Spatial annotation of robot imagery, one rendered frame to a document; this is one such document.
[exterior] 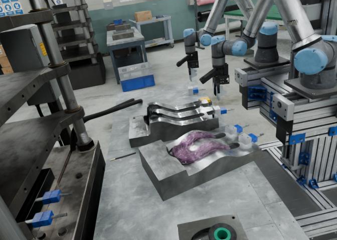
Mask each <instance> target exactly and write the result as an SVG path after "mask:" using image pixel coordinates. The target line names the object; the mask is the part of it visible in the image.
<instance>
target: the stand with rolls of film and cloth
mask: <svg viewBox="0 0 337 240"><path fill-rule="evenodd" d="M214 2H215V0H194V7H195V19H196V31H199V24H198V21H199V22H205V21H207V19H208V17H209V14H210V12H211V10H212V9H211V10H206V11H201V12H198V11H197V5H199V6H201V5H206V4H212V3H214ZM234 10H239V7H238V5H231V6H226V8H225V10H224V12H229V11H234ZM237 27H240V30H241V35H235V37H240V38H241V36H242V34H243V20H238V21H233V22H229V29H233V28H237ZM224 30H226V23H224V24H220V25H218V26H217V28H216V31H215V32H220V31H224ZM197 44H198V45H197V46H196V45H195V47H196V48H199V49H202V50H204V49H205V48H204V47H200V43H199V42H197Z"/></svg>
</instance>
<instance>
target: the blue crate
mask: <svg viewBox="0 0 337 240"><path fill-rule="evenodd" d="M120 82H121V86H122V90H123V92H127V91H132V90H136V89H141V88H145V87H150V86H155V82H154V76H153V74H152V75H147V76H142V77H138V78H133V79H128V80H123V81H120Z"/></svg>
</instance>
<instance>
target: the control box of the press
mask: <svg viewBox="0 0 337 240"><path fill-rule="evenodd" d="M0 42H1V44H2V47H3V49H4V51H5V53H6V56H7V58H8V60H9V63H10V65H11V67H12V69H13V72H14V73H16V72H22V71H28V70H33V69H37V68H41V67H44V66H48V65H50V60H49V58H48V55H47V52H46V49H45V47H44V44H43V41H42V38H41V36H40V33H39V30H38V27H37V25H35V24H30V25H24V26H20V27H17V28H13V29H10V30H7V31H3V32H0ZM60 95H61V91H60V89H59V86H58V83H57V80H56V78H55V79H53V80H50V81H48V82H45V83H44V84H43V85H42V86H41V87H40V88H39V89H38V90H37V91H36V92H35V93H34V94H33V95H32V96H31V97H30V98H29V99H28V100H27V104H28V106H31V105H35V106H36V108H37V111H38V113H39V115H40V117H43V116H44V115H43V113H42V111H41V108H40V104H43V103H47V104H48V107H49V109H50V112H51V114H53V113H56V112H58V111H61V110H63V108H62V105H61V102H60V100H59V96H60ZM70 135H71V129H70V127H69V126H68V127H66V128H64V129H63V130H62V131H61V133H60V136H59V137H58V139H57V141H58V142H59V144H60V146H66V145H70Z"/></svg>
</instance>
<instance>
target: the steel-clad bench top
mask: <svg viewBox="0 0 337 240"><path fill-rule="evenodd" d="M188 86H192V87H193V88H196V87H198V89H202V88H201V86H200V85H199V83H198V82H197V81H196V80H193V81H189V82H188V81H187V82H182V83H176V84H170V85H164V86H159V87H153V88H147V89H141V90H136V91H130V92H124V93H118V94H117V100H116V105H118V104H120V103H123V102H125V101H127V100H129V99H132V98H135V100H138V99H141V98H142V99H143V102H141V103H138V104H135V105H132V106H130V107H127V108H124V109H121V110H118V111H115V112H114V118H113V124H112V130H111V136H110V142H109V148H108V154H107V160H106V166H105V172H104V177H103V183H102V189H101V195H100V201H99V207H98V213H97V219H96V226H95V232H94V238H93V240H179V235H178V230H177V224H181V223H186V222H191V221H196V220H201V219H206V218H211V217H216V216H221V215H226V214H231V213H237V215H238V217H239V220H240V222H241V224H242V226H243V229H244V231H245V233H246V235H247V237H248V239H249V240H310V239H309V238H308V236H307V235H306V234H305V232H304V231H303V229H302V228H301V227H300V225H299V224H298V222H297V221H296V220H295V218H294V217H293V215H292V214H291V213H290V211H289V210H288V208H287V207H286V206H285V204H284V203H283V201H282V200H281V199H280V197H279V196H278V194H277V193H276V192H275V190H274V189H273V187H272V186H271V185H270V183H269V182H268V180H267V179H266V178H265V176H264V175H263V173H262V172H261V171H260V169H259V168H258V166H257V165H256V164H255V162H254V161H252V162H250V163H248V164H246V165H243V166H241V167H239V168H237V169H235V170H232V171H230V172H228V173H226V174H223V175H221V176H219V177H217V178H214V179H212V180H210V181H208V182H206V183H203V184H201V185H199V186H197V187H194V188H192V189H190V190H188V191H186V192H183V193H181V194H179V195H177V196H174V197H172V198H170V199H168V200H166V201H163V200H162V199H161V197H160V195H159V193H158V192H157V190H156V188H155V187H154V185H153V183H152V182H151V180H150V178H149V177H148V175H147V173H146V171H145V170H144V168H143V166H142V162H141V158H140V154H139V150H138V148H139V147H142V146H139V147H134V148H131V146H130V142H129V120H130V117H133V116H139V115H145V114H147V104H148V103H151V102H161V103H165V104H168V105H174V106H176V105H182V104H186V103H190V102H193V101H198V100H199V99H200V98H202V97H207V95H206V93H205V92H204V91H203V90H200V91H199V92H198V93H194V95H189V91H188ZM134 152H136V154H133V155H129V156H126V157H123V158H119V159H116V160H113V161H110V160H111V159H114V158H118V157H121V156H124V155H128V154H131V153H134Z"/></svg>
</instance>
